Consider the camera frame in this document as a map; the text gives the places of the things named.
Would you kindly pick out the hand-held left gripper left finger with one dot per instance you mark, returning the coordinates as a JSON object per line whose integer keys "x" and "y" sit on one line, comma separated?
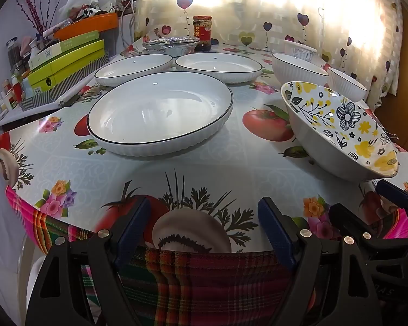
{"x": 132, "y": 231}

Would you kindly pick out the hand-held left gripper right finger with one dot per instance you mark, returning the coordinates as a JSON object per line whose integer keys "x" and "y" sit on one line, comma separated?
{"x": 275, "y": 231}

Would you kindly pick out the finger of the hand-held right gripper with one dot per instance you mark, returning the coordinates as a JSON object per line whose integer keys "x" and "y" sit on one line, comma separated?
{"x": 394, "y": 193}
{"x": 357, "y": 220}

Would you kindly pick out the yellow floral bowl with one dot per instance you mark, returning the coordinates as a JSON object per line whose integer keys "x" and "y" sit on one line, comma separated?
{"x": 326, "y": 149}

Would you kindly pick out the white ribbed bowl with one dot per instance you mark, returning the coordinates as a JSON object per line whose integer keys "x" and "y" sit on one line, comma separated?
{"x": 345, "y": 86}
{"x": 299, "y": 73}

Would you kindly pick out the white ribbed plate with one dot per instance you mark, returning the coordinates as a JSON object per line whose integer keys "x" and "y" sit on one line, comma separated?
{"x": 217, "y": 66}
{"x": 132, "y": 69}
{"x": 156, "y": 115}

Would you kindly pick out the vegetable print tablecloth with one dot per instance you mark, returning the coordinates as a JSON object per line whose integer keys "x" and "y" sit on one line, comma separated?
{"x": 224, "y": 169}

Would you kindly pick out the pink plaid cloth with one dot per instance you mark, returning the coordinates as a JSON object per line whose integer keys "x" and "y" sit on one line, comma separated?
{"x": 207, "y": 278}

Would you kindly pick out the lime green flat box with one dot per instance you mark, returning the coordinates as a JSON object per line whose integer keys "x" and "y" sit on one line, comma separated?
{"x": 71, "y": 74}
{"x": 74, "y": 57}

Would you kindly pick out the white plastic tub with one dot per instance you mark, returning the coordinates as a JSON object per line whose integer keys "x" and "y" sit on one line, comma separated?
{"x": 301, "y": 51}

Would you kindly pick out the cluster of small bottles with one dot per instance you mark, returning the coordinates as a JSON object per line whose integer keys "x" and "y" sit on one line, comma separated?
{"x": 10, "y": 91}

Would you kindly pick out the foil-covered glass dish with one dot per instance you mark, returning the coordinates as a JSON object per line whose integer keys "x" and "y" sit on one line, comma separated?
{"x": 171, "y": 46}

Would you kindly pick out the pale green flat box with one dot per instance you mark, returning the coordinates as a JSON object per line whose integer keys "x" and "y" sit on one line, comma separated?
{"x": 71, "y": 39}

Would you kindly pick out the white spray bottle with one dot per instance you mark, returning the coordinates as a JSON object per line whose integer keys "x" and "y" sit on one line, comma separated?
{"x": 34, "y": 49}

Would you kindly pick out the orange tray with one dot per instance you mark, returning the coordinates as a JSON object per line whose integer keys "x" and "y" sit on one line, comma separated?
{"x": 88, "y": 27}

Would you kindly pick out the red-labelled sauce jar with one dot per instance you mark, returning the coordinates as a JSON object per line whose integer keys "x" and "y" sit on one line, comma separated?
{"x": 203, "y": 32}

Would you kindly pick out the glass jar with dark contents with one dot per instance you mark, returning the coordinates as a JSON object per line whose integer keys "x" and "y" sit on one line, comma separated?
{"x": 13, "y": 54}

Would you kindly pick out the heart print curtain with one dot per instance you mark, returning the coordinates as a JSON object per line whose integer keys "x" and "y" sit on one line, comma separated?
{"x": 258, "y": 6}

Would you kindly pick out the pink decorative branches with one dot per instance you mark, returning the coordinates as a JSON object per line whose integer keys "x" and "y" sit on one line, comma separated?
{"x": 30, "y": 6}

